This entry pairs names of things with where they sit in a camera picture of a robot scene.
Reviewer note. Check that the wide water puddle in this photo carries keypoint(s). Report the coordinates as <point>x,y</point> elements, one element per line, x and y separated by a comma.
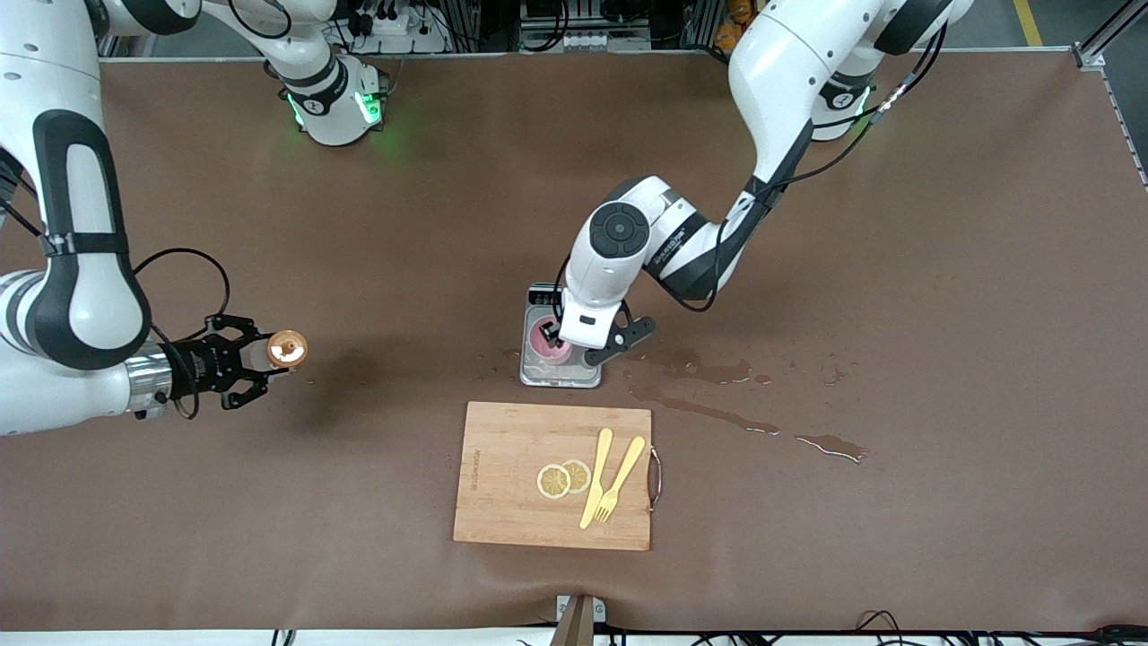
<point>708,370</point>

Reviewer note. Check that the silver digital kitchen scale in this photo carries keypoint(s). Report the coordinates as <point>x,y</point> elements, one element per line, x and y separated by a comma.
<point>565,375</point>

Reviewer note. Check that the long water puddle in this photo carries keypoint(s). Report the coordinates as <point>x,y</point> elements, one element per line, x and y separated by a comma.
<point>646,393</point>

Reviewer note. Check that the orange snack packets pile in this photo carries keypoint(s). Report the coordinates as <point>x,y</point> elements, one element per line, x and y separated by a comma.
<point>734,18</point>

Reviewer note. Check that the yellow plastic fork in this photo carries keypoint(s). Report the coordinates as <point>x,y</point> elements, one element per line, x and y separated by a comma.
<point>628,462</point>

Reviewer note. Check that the yellow plastic knife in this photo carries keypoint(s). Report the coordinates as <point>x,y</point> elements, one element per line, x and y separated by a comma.
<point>595,484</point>

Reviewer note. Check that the white power strip with plugs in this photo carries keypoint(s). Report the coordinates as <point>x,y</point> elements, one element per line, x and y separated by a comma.
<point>395,27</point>

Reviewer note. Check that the lemon slice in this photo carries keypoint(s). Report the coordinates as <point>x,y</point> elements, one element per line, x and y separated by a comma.
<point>553,481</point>
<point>581,474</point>

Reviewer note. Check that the translucent sauce bottle orange cap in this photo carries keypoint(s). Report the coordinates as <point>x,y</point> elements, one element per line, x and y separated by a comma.
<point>287,350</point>

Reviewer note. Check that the small water puddle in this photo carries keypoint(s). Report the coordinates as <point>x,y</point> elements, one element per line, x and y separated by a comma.
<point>834,443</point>

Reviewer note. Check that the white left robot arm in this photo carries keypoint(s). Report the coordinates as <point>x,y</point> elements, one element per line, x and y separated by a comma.
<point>789,72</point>

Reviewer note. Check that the pink plastic cup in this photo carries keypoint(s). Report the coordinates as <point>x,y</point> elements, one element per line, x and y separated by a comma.
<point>547,356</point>

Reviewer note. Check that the aluminium edge rail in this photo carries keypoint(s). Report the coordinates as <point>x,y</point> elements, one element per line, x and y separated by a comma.
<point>1090,56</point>

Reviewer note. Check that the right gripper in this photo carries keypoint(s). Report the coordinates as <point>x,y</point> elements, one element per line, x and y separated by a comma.
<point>195,366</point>

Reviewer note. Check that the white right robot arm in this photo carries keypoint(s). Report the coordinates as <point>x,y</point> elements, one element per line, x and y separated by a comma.
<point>90,296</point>

